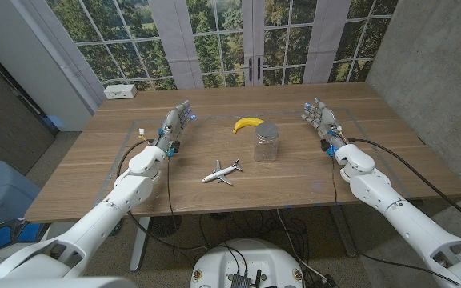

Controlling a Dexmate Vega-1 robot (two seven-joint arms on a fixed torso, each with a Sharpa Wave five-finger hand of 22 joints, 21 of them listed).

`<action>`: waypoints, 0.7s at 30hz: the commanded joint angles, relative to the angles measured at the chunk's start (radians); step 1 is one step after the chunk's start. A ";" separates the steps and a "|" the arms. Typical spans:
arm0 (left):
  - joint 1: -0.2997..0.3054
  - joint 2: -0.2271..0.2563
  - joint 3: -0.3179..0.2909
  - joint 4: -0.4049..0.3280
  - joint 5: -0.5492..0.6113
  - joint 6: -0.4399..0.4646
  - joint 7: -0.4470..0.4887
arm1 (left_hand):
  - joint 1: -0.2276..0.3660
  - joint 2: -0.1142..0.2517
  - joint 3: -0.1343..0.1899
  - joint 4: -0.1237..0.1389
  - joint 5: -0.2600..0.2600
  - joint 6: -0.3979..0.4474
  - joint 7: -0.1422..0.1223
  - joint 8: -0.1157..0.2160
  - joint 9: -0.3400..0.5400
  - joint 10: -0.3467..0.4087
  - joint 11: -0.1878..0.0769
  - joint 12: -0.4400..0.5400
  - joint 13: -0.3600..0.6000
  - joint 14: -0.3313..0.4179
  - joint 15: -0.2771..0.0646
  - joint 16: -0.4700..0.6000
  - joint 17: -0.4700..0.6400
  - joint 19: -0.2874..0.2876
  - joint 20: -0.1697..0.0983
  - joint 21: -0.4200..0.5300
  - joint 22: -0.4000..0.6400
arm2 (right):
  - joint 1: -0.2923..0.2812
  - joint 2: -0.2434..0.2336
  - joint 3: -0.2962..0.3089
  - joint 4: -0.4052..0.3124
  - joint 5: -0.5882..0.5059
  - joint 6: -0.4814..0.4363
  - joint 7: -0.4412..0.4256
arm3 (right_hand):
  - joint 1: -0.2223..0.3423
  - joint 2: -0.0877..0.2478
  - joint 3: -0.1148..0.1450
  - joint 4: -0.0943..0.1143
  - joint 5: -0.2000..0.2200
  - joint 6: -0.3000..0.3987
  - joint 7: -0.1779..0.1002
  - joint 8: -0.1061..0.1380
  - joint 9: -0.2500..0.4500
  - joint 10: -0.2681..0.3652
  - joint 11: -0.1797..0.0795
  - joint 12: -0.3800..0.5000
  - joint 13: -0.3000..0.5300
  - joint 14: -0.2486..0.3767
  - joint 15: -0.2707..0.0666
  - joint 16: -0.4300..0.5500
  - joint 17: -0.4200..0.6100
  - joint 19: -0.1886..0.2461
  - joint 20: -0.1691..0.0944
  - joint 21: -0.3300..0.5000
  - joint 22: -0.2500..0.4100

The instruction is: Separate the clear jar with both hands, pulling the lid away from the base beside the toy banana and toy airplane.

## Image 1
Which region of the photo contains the white toy airplane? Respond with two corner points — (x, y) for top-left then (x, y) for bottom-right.
(202, 158), (243, 187)

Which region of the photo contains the silver jar lid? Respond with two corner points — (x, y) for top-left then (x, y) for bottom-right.
(255, 122), (280, 140)

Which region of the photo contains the blue-grey chair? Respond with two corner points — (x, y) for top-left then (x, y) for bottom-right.
(0, 160), (42, 231)

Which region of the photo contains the white table leg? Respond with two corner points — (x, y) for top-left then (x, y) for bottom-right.
(129, 215), (151, 273)

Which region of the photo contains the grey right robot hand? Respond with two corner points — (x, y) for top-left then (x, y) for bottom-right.
(301, 97), (351, 155)

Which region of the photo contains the printed window backdrop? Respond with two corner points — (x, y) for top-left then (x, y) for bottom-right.
(45, 0), (399, 92)

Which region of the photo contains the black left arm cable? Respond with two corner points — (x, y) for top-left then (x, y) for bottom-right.
(116, 138), (210, 253)

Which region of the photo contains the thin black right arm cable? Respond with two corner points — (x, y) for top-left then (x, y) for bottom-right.
(330, 156), (339, 205)

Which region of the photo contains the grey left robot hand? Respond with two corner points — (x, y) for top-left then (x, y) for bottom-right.
(152, 99), (198, 155)

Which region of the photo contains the grey table leg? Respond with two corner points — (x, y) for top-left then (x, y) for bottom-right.
(329, 205), (359, 258)

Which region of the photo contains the white power outlet box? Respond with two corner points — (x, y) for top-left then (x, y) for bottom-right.
(103, 83), (138, 100)

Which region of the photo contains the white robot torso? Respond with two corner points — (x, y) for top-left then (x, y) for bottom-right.
(189, 238), (307, 288)

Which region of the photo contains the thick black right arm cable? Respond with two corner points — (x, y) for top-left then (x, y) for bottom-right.
(347, 137), (461, 233)

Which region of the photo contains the black and blue pad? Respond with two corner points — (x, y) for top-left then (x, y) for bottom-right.
(0, 218), (51, 254)

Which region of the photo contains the black round floor base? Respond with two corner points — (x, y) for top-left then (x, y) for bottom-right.
(149, 214), (182, 238)

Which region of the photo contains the clear jar base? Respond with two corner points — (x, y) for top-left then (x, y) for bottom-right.
(253, 134), (280, 163)

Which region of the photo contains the yellow toy banana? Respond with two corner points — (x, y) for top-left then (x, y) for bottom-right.
(232, 117), (267, 134)

